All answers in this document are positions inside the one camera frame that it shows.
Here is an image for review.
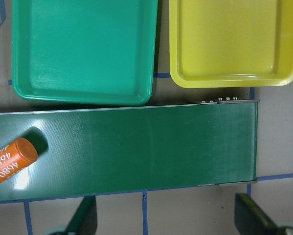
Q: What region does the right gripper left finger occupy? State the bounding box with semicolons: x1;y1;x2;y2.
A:
65;196;98;235

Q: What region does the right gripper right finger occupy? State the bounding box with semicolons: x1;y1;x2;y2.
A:
235;193;286;235

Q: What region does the orange cylinder labelled 4680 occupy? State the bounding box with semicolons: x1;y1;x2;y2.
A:
0;138;38;183

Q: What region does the green conveyor belt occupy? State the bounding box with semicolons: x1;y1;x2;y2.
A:
0;101;258;201

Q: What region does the green plastic tray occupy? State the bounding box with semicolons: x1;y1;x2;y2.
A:
12;0;158;106

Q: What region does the yellow plastic tray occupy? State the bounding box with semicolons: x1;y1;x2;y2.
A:
169;0;293;89

